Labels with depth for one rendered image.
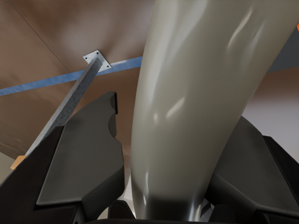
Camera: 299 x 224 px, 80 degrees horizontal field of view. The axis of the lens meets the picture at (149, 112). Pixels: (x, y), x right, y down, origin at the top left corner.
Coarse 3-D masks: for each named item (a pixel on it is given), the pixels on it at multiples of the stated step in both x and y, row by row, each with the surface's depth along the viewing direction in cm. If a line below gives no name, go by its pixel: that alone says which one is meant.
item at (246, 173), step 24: (240, 120) 9; (240, 144) 8; (264, 144) 8; (216, 168) 7; (240, 168) 7; (264, 168) 7; (216, 192) 7; (240, 192) 6; (264, 192) 6; (288, 192) 6; (240, 216) 6
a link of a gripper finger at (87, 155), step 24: (72, 120) 9; (96, 120) 9; (72, 144) 7; (96, 144) 7; (120, 144) 7; (72, 168) 6; (96, 168) 6; (120, 168) 6; (48, 192) 6; (72, 192) 6; (96, 192) 6; (120, 192) 7; (96, 216) 6
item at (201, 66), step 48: (192, 0) 3; (240, 0) 3; (288, 0) 3; (144, 48) 5; (192, 48) 3; (240, 48) 3; (144, 96) 4; (192, 96) 4; (240, 96) 4; (144, 144) 5; (192, 144) 4; (144, 192) 6; (192, 192) 5
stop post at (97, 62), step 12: (96, 60) 163; (84, 72) 155; (96, 72) 160; (84, 84) 147; (72, 96) 135; (60, 108) 129; (72, 108) 134; (60, 120) 124; (48, 132) 116; (36, 144) 110; (24, 156) 103; (12, 168) 103
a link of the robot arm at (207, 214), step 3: (207, 210) 60; (210, 210) 60; (204, 213) 60; (207, 213) 59; (210, 213) 59; (204, 216) 59; (207, 216) 59; (201, 219) 60; (204, 219) 59; (207, 219) 59
